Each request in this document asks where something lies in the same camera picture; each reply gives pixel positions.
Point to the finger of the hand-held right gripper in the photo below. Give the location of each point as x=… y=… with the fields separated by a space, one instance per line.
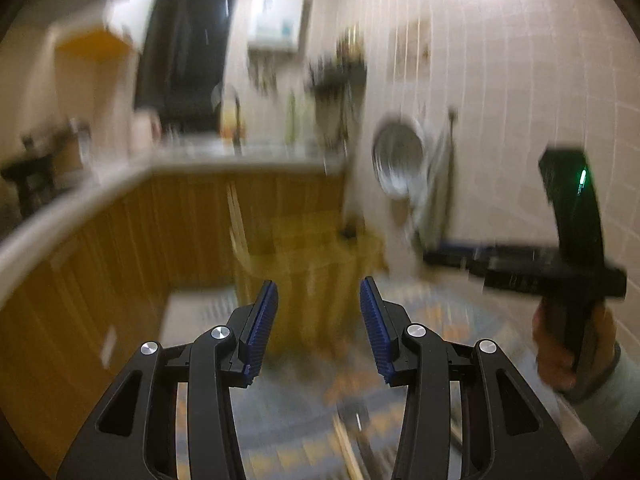
x=455 y=256

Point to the grey hanging kitchen tool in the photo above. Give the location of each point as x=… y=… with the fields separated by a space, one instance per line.
x=440 y=190

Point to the person's right hand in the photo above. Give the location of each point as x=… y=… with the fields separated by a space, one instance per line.
x=552 y=355

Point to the black stove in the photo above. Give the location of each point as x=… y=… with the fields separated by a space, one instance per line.
x=27 y=180

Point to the wooden kitchen base cabinet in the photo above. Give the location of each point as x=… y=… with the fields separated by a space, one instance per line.
x=130 y=260

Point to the patterned floor mat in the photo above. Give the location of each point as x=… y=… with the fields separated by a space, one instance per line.
x=450 y=317

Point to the light wooden stool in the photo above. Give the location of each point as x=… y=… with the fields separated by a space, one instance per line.
x=300 y=270

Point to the white and yellow wall cabinet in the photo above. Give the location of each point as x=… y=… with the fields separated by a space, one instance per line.
x=107 y=15

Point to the dark metal utensil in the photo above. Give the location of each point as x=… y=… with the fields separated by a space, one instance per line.
x=367 y=440

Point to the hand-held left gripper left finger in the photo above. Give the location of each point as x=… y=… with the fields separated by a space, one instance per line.
x=261 y=310

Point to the dark curved faucet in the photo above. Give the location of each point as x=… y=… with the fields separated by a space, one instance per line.
x=237 y=120

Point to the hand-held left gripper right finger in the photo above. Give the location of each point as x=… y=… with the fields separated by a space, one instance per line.
x=374 y=317

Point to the dark window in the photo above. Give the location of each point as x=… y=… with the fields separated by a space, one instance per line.
x=185 y=55

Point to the light wooden stick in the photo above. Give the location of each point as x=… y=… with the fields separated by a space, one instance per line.
x=347 y=442

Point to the person's right forearm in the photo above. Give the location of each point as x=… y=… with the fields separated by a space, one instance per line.
x=607 y=390

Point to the black wall utensil rack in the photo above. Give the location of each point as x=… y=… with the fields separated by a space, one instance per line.
x=336 y=72

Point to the white wall water heater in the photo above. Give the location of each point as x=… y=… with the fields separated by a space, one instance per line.
x=276 y=12

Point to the round metal hanging pot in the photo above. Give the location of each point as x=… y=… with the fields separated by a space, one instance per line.
x=397 y=157

